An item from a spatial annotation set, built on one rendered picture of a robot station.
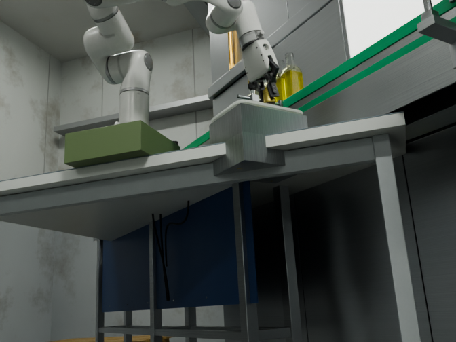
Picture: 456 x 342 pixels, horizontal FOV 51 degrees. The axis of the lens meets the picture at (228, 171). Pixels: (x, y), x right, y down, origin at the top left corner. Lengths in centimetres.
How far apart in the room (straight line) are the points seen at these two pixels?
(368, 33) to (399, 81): 42
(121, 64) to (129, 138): 33
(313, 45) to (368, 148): 66
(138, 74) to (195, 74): 389
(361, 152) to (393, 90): 17
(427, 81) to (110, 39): 92
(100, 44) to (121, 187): 45
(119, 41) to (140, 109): 21
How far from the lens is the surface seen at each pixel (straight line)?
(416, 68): 121
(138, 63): 158
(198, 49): 557
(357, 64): 137
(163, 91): 554
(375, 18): 161
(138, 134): 135
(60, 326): 570
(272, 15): 213
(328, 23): 177
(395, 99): 123
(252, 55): 144
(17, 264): 539
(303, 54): 183
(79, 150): 144
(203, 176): 133
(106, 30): 154
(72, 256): 564
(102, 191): 148
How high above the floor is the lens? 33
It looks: 16 degrees up
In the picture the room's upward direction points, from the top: 3 degrees counter-clockwise
